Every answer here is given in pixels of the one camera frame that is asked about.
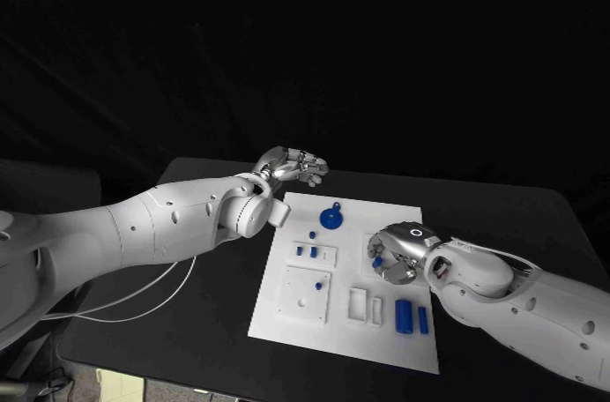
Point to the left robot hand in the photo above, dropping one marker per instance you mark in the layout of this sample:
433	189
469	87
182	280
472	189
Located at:
290	165

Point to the thick blue cylinder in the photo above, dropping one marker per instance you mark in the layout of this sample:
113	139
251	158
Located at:
404	316

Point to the white task board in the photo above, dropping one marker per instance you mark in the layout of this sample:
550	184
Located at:
348	296

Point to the blue gear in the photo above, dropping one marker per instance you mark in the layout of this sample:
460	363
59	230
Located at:
331	218

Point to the thin blue cylinder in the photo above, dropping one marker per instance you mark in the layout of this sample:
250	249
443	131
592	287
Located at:
423	320

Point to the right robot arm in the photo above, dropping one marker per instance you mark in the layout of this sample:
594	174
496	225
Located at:
524	306

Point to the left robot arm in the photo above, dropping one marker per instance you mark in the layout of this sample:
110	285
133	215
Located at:
143	223

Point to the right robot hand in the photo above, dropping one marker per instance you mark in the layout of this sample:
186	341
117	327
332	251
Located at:
406	246

